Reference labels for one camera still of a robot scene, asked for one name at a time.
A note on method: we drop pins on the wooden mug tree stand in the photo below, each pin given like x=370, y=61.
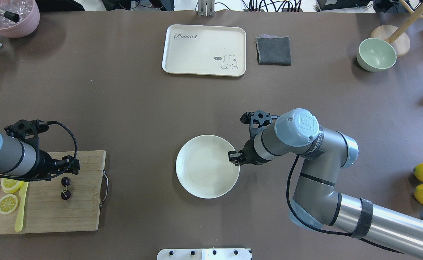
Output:
x=396, y=36

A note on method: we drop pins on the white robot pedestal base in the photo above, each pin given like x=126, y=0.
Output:
x=205, y=254

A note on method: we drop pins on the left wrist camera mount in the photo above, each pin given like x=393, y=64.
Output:
x=27, y=131

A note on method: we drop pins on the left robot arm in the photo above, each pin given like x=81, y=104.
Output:
x=22, y=159

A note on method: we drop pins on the yellow plastic knife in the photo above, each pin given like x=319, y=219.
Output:
x=21, y=208

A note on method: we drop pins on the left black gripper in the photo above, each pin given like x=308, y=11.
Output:
x=44, y=161

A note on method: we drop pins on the lemon slice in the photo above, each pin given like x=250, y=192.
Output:
x=8, y=204
x=10, y=186

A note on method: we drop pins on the cream round plate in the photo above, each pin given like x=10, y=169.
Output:
x=203, y=168

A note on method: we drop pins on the black muddler in bowl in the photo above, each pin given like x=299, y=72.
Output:
x=9, y=15

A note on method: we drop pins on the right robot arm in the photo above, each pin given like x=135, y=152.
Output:
x=316, y=205

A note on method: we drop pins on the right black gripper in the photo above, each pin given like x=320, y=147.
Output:
x=249, y=151

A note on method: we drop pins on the lower lemon slice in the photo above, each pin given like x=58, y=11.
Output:
x=8, y=204

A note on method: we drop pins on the wooden cutting board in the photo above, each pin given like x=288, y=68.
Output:
x=46, y=212

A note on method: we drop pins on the grey folded cloth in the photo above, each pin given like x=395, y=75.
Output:
x=273, y=50

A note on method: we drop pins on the pink bowl with ice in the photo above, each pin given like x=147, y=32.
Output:
x=28, y=18

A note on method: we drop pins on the upper lemon slice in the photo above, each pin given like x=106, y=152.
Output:
x=10, y=186

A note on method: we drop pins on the cream rabbit tray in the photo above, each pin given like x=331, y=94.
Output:
x=204, y=50

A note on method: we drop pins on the light green bowl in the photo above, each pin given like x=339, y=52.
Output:
x=375, y=55

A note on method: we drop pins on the dark red cherry pair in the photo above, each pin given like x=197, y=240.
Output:
x=65, y=193

